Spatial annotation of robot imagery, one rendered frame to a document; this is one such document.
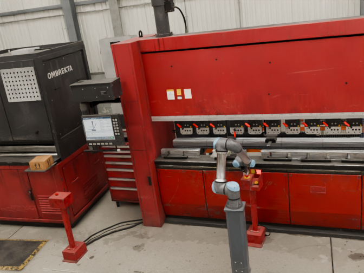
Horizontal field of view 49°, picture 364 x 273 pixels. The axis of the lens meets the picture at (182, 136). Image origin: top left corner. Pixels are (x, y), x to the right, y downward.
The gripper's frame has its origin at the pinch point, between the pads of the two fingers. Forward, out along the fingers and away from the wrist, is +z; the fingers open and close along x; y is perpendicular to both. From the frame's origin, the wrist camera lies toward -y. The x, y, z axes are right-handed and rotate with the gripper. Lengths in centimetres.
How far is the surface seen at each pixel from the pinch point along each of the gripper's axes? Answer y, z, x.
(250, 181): 7.4, 3.2, 5.2
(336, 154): -37, 1, 87
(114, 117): 10, -84, -130
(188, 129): -34, -32, -73
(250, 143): -55, 5, -10
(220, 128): -37, -32, -34
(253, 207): 15.7, 35.8, 5.3
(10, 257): 130, 37, -269
